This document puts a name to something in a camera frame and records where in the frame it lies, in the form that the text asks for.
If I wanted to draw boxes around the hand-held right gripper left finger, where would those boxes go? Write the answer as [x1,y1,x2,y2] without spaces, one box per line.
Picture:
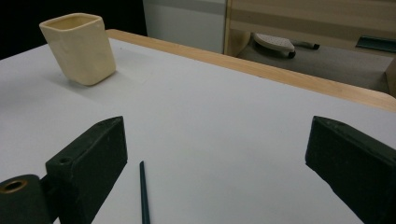
[45,116,128,224]

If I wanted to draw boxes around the light wooden desk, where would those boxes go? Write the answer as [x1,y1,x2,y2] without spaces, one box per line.
[223,0,396,94]

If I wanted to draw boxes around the thin pencil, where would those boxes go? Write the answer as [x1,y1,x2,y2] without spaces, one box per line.
[139,161,151,224]

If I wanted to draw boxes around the cream square cup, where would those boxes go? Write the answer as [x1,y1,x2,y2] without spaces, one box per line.
[38,12,117,87]

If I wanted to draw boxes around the chair base with casters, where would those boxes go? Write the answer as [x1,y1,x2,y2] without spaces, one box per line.
[251,32,321,60]

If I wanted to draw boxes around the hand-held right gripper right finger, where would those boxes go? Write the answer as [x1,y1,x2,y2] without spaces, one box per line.
[305,116,396,224]

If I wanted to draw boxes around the wooden table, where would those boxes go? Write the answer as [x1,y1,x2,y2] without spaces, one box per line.
[106,28,396,114]

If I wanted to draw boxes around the white cabinet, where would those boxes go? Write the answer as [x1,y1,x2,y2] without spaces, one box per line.
[143,0,228,54]

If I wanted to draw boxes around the teal drawer handle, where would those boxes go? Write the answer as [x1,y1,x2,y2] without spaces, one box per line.
[355,35,396,53]

